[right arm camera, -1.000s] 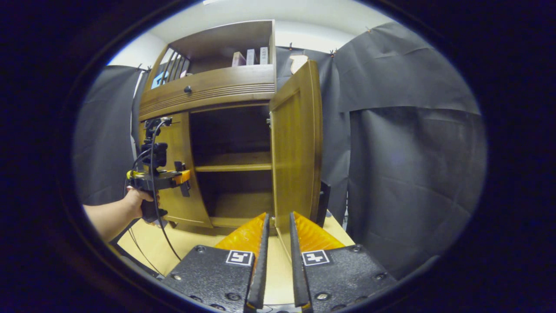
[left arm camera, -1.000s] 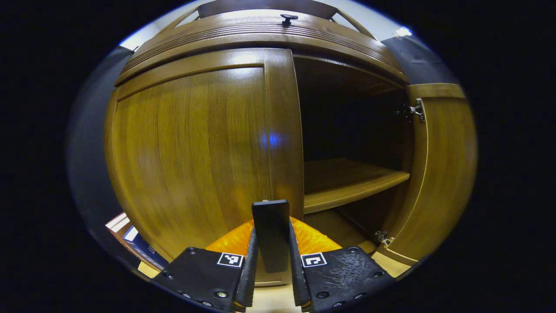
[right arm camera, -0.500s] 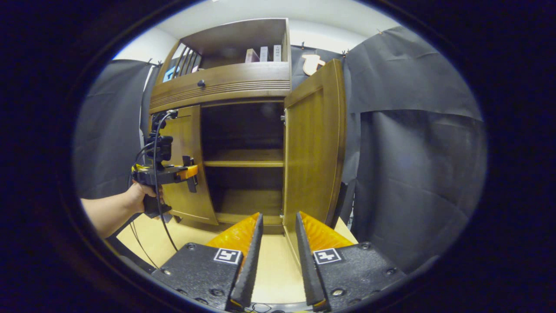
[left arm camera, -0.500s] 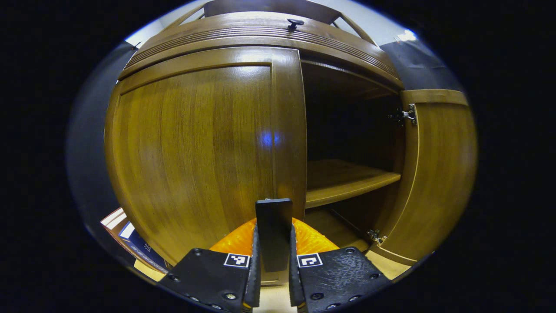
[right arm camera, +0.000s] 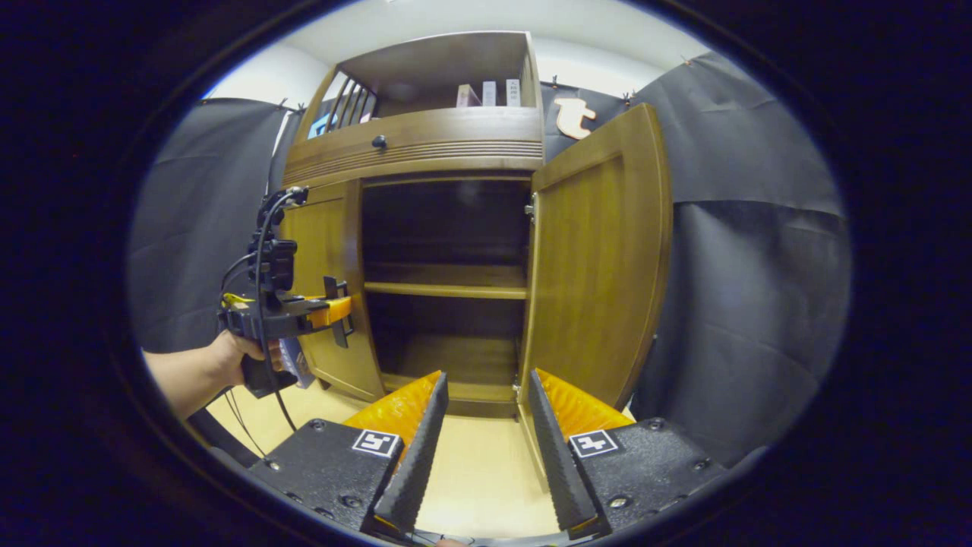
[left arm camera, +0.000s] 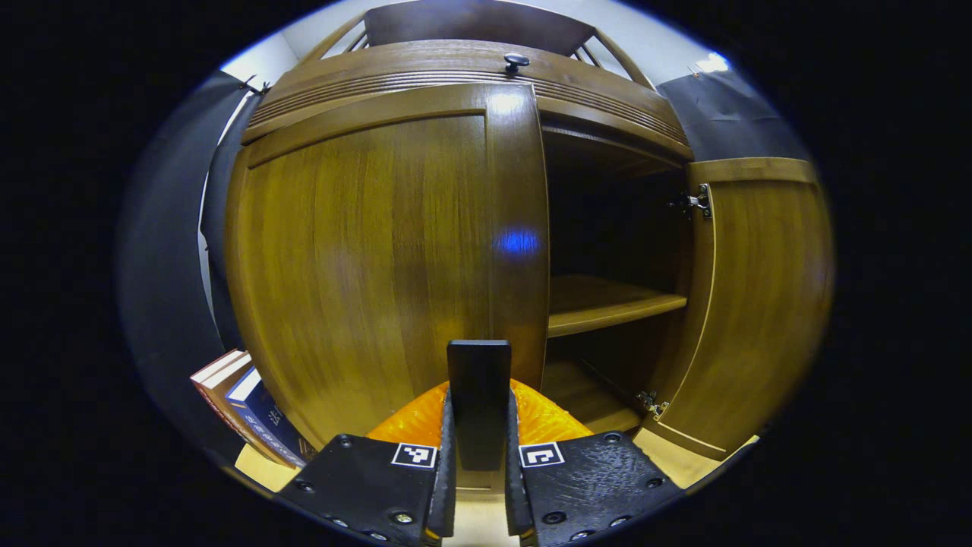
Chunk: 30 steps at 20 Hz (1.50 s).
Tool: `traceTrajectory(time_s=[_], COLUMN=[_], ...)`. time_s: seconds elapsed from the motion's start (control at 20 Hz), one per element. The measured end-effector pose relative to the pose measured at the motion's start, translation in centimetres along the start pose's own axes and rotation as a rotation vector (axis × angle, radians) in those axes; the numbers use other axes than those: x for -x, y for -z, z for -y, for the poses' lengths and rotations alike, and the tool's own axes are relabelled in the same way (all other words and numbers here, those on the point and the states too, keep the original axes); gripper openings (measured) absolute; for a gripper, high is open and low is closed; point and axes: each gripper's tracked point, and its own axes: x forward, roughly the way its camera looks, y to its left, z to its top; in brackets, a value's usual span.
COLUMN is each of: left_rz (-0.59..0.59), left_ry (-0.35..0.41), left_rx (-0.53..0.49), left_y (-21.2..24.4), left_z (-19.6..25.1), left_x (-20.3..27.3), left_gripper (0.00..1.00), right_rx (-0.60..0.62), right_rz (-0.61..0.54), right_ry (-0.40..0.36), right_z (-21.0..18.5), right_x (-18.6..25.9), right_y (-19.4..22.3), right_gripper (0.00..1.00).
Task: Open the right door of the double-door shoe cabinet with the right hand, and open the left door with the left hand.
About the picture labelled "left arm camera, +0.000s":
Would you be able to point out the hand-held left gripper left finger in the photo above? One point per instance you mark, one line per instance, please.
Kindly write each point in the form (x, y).
(446, 471)

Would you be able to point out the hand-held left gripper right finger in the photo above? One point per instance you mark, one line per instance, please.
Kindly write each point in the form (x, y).
(515, 471)

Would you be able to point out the wooden cabinet door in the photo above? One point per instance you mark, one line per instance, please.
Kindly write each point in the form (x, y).
(759, 304)
(364, 251)

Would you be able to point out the wooden double-door shoe cabinet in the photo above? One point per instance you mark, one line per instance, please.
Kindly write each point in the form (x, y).
(471, 19)

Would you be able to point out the metal door hinge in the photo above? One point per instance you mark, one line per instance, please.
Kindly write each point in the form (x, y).
(699, 201)
(651, 404)

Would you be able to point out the wooden cabinet drawer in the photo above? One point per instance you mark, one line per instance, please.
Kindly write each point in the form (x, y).
(425, 64)

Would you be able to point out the wooden inner shelf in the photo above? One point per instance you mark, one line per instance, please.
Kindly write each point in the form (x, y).
(600, 304)

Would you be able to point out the brown book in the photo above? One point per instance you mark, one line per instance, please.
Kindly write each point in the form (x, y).
(216, 384)

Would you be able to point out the black round drawer knob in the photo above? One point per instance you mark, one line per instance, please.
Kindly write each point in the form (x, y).
(516, 59)

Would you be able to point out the small ceiling light panel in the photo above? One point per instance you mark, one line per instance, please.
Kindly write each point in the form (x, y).
(714, 62)

